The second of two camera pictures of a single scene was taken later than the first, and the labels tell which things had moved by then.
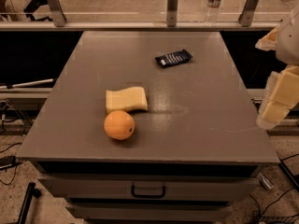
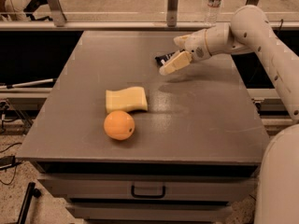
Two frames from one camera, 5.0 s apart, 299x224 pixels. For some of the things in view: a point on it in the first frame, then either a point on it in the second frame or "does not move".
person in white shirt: (16, 3) does not move
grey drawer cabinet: (149, 127) does not move
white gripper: (289, 42) → (196, 47)
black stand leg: (32, 191) does not move
